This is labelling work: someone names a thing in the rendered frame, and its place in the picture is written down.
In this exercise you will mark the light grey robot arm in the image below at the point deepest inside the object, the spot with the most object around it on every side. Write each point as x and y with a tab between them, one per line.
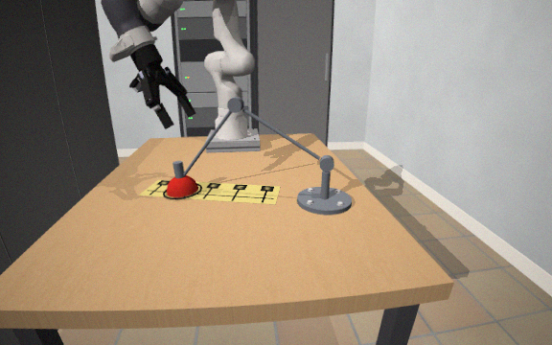
133	23

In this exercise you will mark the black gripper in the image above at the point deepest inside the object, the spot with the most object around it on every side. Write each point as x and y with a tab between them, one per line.
148	58

